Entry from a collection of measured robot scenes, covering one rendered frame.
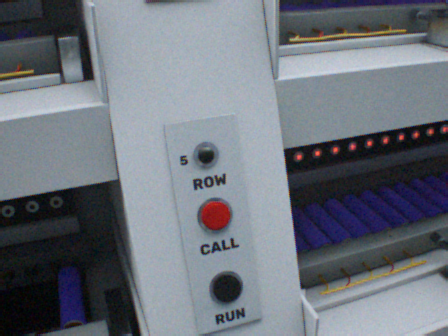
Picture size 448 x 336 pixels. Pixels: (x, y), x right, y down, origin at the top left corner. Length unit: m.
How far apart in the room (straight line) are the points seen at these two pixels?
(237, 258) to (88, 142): 0.11
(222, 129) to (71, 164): 0.08
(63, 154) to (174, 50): 0.08
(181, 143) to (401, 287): 0.23
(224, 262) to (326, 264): 0.13
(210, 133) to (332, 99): 0.08
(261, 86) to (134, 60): 0.07
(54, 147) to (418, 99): 0.23
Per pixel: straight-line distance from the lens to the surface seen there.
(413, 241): 0.43
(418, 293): 0.40
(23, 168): 0.27
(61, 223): 0.43
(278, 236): 0.29
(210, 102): 0.26
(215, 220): 0.26
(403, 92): 0.33
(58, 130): 0.26
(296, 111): 0.29
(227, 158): 0.27
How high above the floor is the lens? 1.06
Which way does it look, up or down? 8 degrees down
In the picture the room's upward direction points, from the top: 8 degrees counter-clockwise
